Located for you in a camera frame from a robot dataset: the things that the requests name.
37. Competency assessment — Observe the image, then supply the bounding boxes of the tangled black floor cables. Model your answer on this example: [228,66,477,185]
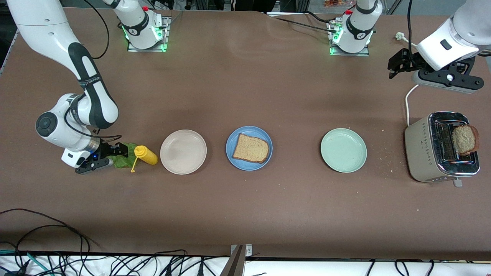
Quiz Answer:
[92,249,215,276]

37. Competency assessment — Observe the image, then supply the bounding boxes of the teal floor cable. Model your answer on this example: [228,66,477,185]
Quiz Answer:
[0,249,52,276]

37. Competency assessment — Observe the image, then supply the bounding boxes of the yellow squeeze bottle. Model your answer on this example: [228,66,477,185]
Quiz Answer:
[130,145,158,173]

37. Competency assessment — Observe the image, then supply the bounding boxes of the beige chrome toaster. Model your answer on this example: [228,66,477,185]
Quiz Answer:
[404,111,481,187]

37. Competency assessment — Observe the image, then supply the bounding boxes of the white toaster power cable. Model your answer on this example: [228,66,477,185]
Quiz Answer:
[395,32,422,127]

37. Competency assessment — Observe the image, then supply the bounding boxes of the black floor cable loop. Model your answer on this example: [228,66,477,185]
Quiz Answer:
[0,208,91,276]

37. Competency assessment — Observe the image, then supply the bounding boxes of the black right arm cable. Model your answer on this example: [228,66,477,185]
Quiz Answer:
[63,0,124,141]

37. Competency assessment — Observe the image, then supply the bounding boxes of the green lettuce leaf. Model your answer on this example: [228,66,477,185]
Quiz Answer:
[109,143,143,168]

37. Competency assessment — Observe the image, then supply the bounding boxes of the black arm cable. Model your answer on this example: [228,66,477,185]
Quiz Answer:
[63,0,124,141]
[407,0,415,64]

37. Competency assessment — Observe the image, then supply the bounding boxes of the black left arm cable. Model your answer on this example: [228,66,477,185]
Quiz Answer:
[407,0,415,64]

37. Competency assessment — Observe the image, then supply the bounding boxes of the pale green plate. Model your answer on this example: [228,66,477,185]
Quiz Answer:
[320,128,367,173]

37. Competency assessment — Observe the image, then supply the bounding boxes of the metal table bracket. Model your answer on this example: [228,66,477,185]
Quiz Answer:
[221,244,253,276]

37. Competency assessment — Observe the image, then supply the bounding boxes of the thick black table cable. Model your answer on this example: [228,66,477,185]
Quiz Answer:
[305,11,333,23]

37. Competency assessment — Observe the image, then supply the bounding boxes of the brown bread slice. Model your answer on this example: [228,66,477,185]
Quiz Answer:
[232,133,270,164]
[452,125,480,156]

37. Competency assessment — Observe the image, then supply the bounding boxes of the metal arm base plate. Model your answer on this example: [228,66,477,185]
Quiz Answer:
[127,15,171,53]
[328,19,371,57]

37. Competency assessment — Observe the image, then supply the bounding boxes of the beige plate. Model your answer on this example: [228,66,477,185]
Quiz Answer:
[160,130,207,175]

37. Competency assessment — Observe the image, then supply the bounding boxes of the blue plate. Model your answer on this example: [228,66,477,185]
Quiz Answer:
[226,126,273,171]

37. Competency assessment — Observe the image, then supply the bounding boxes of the thin black table cable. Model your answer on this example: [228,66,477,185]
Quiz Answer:
[273,17,337,33]

